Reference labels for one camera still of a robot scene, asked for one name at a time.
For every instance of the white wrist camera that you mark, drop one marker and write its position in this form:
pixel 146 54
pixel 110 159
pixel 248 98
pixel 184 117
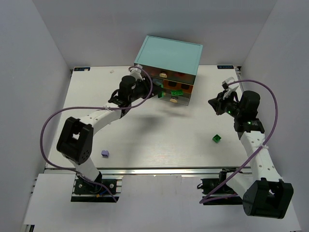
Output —
pixel 135 71
pixel 229 87

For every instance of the small clear drawer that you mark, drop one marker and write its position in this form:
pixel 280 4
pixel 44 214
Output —
pixel 157 82
pixel 184 99

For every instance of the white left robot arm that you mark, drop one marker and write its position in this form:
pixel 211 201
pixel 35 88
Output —
pixel 76 138

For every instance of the right blue corner label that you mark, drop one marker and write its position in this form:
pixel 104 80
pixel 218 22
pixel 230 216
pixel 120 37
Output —
pixel 225 67

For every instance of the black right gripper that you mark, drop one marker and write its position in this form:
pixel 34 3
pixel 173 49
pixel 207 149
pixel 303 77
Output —
pixel 219 105

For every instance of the long green lego brick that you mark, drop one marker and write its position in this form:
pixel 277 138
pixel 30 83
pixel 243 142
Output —
pixel 176 92

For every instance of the blue corner label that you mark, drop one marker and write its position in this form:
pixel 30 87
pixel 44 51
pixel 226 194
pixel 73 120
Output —
pixel 81 69
pixel 225 67

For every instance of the teal drawer cabinet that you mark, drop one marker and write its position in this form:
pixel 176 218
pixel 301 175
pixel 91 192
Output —
pixel 168 54

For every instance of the green lego plate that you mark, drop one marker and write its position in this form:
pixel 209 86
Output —
pixel 161 92

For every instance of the aluminium table front rail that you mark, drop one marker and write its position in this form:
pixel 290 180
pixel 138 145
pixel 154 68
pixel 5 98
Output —
pixel 160 171

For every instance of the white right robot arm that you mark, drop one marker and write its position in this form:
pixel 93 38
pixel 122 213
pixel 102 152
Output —
pixel 265 194

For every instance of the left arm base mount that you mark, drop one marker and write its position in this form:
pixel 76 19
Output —
pixel 84 192

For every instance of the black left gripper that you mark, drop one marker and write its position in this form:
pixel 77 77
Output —
pixel 151 87

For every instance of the left blue corner label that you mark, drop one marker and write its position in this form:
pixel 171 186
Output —
pixel 81 69

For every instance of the green lego cube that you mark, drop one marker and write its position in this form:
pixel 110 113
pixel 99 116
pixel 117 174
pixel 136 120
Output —
pixel 217 138

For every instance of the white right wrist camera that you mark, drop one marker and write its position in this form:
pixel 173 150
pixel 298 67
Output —
pixel 229 87

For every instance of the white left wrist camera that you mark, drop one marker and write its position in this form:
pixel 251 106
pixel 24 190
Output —
pixel 135 71

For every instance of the lilac lego brick front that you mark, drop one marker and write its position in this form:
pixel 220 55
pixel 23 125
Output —
pixel 105 153

